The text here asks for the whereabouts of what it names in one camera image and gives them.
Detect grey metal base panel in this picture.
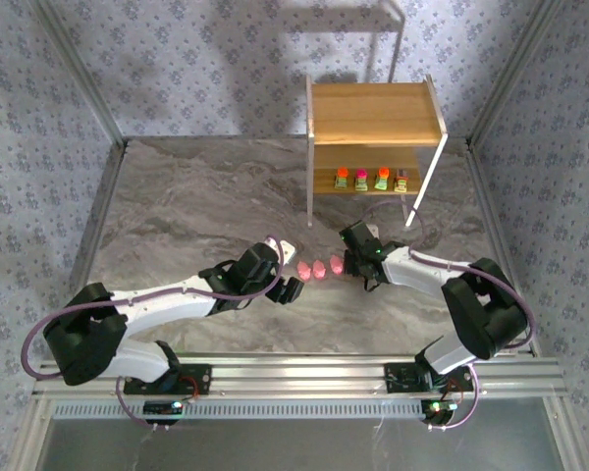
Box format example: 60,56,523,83
36,397,565,471

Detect aluminium side rail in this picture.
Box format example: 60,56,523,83
68,139,129,303
463,139,544,357

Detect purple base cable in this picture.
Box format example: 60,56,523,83
115,375,173,433
429,365,481,433

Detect aluminium frame post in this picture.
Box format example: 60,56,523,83
465,0,568,146
27,0,129,148

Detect aluminium mounting rail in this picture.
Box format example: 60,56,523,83
31,355,568,399

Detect black controller board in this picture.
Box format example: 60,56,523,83
420,398,458,424
143,399,185,426

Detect aluminium lower frame strut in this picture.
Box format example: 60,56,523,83
539,396,588,471
7,399,55,471

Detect wooden shelf with white frame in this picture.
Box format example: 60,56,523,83
304,73,450,230

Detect grey slotted cable duct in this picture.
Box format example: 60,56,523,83
52,399,426,422

